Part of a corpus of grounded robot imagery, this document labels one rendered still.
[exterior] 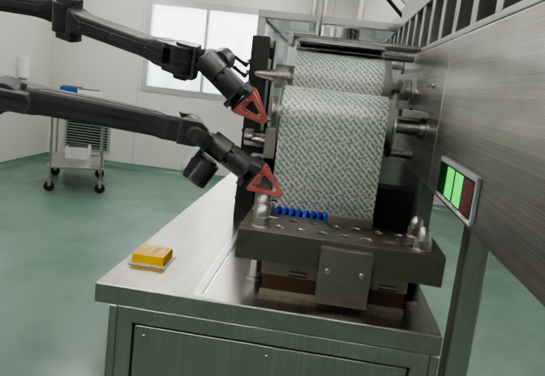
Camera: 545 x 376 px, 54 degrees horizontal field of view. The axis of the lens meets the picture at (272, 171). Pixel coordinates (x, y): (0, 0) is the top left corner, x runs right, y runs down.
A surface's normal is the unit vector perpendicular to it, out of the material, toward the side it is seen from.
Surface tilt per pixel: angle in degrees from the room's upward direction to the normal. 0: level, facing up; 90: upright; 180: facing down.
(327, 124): 90
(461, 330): 90
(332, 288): 90
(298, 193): 90
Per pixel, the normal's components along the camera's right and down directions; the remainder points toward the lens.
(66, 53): -0.11, 0.15
